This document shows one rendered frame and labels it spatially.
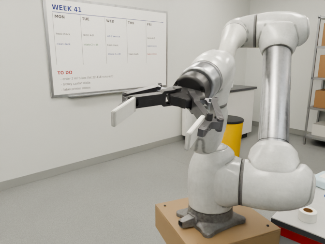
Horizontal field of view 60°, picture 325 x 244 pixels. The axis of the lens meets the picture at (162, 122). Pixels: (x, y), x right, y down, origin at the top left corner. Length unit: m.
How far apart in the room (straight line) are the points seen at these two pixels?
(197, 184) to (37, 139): 2.78
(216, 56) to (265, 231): 0.61
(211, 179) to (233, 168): 0.08
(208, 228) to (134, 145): 3.32
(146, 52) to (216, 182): 3.36
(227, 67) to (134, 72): 3.36
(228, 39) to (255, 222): 0.64
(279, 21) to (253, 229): 0.76
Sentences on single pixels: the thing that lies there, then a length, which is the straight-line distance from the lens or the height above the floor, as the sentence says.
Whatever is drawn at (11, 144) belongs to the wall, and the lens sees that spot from 3.47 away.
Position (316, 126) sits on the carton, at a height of 0.31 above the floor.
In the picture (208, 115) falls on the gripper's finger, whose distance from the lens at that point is 0.47.
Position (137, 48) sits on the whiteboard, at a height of 1.52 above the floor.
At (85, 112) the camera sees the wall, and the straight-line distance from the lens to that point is 3.69.
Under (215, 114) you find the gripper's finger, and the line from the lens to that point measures 0.50.
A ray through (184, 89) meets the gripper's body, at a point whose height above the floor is 1.37.
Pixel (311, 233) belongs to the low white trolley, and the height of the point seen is 0.76.
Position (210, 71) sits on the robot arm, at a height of 1.40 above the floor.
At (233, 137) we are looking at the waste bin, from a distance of 3.55.
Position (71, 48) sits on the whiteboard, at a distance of 3.55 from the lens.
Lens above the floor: 1.44
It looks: 13 degrees down
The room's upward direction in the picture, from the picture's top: straight up
